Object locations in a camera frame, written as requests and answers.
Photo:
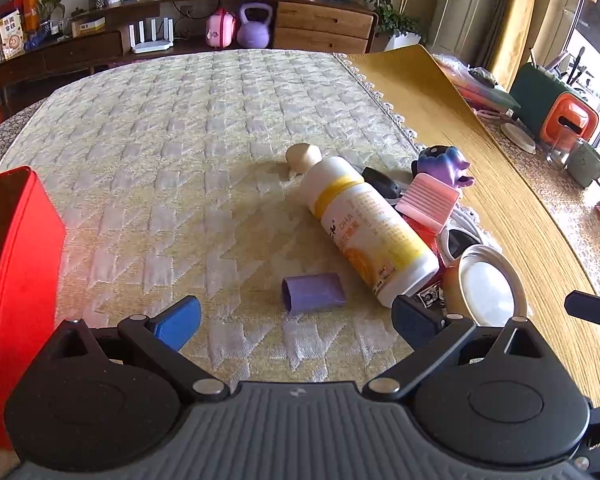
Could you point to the orange paper bag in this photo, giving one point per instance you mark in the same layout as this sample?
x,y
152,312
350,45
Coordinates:
x,y
27,10

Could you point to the white router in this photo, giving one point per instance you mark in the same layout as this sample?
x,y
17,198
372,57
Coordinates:
x,y
151,40

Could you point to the red snack packet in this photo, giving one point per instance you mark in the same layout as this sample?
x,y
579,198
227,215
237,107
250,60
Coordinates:
x,y
422,227

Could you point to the small leafy plant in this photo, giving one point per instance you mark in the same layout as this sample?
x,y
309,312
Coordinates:
x,y
47,10

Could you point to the white bottle yellow label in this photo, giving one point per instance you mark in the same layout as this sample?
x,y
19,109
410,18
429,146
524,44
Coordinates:
x,y
365,225

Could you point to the stack of books and bags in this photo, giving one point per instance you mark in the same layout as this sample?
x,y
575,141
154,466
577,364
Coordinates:
x,y
485,92

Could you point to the pink ribbed clip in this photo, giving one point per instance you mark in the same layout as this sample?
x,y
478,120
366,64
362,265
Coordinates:
x,y
427,200

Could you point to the black oval case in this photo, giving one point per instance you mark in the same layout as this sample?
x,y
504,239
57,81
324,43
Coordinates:
x,y
382,182

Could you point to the yellow curtain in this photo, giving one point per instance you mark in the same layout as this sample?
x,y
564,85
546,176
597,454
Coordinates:
x,y
515,20

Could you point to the wooden media cabinet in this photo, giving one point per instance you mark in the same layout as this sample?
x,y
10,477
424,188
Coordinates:
x,y
320,25

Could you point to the cream quilted mat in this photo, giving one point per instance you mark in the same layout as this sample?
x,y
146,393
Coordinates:
x,y
180,160

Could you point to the purple toy figure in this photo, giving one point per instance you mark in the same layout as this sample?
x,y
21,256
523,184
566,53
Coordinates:
x,y
442,162

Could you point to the yellow table mat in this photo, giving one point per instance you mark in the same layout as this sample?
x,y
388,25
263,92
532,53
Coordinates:
x,y
480,150

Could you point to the white round coaster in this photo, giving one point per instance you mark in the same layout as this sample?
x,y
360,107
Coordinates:
x,y
517,137

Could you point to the yellow white carton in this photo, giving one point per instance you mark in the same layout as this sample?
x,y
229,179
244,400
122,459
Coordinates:
x,y
87,26

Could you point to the green mug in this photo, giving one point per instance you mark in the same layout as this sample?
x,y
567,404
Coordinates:
x,y
584,165

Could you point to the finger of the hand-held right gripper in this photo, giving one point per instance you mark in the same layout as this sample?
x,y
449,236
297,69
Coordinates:
x,y
592,310

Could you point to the beige round toy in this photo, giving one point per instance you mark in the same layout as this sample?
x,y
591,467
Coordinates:
x,y
302,157

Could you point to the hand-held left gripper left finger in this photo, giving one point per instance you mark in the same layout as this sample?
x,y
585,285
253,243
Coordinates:
x,y
177,321

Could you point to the round tin lid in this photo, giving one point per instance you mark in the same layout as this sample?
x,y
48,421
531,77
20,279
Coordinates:
x,y
485,285

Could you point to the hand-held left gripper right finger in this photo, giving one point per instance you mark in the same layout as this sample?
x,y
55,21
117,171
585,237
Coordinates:
x,y
411,321

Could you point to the metal nail clipper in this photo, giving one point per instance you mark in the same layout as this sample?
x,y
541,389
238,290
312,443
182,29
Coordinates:
x,y
427,301

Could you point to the clear drinking glass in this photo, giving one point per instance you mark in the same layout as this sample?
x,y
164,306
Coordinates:
x,y
559,150

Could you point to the purple kettlebell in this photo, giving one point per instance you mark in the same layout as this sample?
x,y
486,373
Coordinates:
x,y
253,32

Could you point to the pink toy suitcase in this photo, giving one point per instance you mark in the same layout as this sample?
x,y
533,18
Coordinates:
x,y
221,30

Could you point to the white sunglasses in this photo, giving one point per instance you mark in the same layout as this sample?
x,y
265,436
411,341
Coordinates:
x,y
467,227

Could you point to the beige curtain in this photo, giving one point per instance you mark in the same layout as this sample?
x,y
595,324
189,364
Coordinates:
x,y
460,5

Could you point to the red storage box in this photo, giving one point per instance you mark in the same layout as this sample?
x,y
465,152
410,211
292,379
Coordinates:
x,y
25,280

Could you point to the green orange desk organizer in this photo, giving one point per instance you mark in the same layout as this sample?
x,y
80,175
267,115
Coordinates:
x,y
535,95

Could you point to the purple rectangular cap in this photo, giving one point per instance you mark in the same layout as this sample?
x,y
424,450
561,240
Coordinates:
x,y
315,292

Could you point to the white snack bag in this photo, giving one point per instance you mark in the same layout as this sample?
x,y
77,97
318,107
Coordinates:
x,y
11,35

